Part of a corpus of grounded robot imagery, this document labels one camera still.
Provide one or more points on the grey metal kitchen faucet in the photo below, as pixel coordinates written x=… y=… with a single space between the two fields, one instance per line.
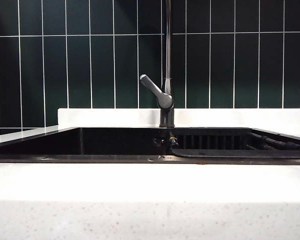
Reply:
x=168 y=50

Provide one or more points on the black sink basin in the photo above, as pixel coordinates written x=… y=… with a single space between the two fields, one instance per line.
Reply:
x=65 y=142

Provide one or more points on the small black yellow fitting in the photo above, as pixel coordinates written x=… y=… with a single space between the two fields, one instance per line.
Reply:
x=173 y=141

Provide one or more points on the black slatted drain rack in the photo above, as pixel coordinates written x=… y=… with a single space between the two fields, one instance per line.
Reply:
x=215 y=153

